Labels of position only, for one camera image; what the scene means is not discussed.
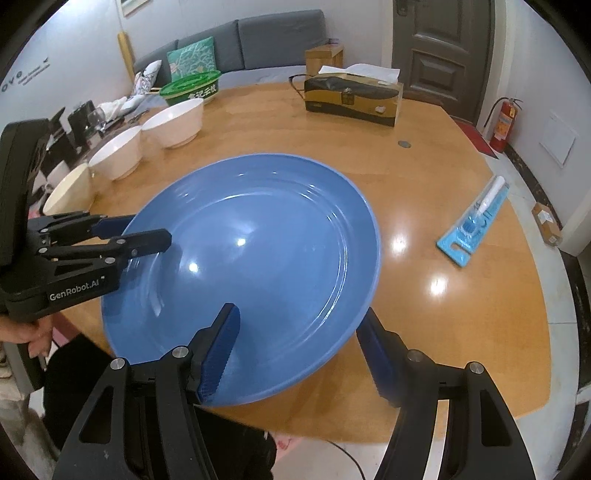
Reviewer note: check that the grey and white cushion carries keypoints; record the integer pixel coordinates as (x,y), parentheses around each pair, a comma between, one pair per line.
(147,78)

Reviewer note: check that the white wall panel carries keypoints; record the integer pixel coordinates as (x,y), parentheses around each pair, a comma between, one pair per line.
(558,138)

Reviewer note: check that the black and gold tissue box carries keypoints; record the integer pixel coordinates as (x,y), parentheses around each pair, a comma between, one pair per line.
(351,104)

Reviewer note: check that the blue plate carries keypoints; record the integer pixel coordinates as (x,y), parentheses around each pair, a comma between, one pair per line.
(277,258)

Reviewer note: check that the framed wall picture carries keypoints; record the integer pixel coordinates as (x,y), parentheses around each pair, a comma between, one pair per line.
(134,5)

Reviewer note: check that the wooden stick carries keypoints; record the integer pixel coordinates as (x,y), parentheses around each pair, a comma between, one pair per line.
(124,53)

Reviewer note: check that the red fire extinguisher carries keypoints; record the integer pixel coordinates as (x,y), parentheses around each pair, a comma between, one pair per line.
(503,124)

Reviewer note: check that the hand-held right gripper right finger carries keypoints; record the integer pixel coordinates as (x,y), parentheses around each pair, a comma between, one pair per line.
(374,360)

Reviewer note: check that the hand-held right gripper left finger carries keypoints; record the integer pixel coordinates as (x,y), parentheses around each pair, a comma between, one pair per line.
(221,350)

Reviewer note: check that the teal patterned cushion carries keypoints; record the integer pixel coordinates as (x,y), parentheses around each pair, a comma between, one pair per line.
(191,57)

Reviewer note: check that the cardboard box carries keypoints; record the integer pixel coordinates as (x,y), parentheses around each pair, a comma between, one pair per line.
(547,224)

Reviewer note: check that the red floor mat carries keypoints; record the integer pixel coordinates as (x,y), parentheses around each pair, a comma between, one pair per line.
(478,141)

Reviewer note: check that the blue toothbrush package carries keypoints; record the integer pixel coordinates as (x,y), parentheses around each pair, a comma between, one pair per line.
(471,226)

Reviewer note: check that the green lidded container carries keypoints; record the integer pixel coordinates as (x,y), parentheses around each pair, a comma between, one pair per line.
(189,85)

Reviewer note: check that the wooden box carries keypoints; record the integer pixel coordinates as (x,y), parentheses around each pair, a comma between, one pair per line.
(323,57)

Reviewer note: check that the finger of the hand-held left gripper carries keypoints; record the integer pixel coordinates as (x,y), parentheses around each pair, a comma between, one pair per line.
(111,226)
(147,242)

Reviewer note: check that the person's left hand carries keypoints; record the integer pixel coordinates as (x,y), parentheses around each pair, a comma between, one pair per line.
(27,334)

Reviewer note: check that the grey sofa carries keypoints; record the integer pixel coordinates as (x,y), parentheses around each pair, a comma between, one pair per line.
(277,37)

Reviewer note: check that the white ceramic bowl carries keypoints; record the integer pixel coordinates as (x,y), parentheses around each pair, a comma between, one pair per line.
(69,194)
(115,154)
(173,122)

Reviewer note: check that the grey door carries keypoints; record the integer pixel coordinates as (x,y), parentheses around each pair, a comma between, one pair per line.
(438,55)

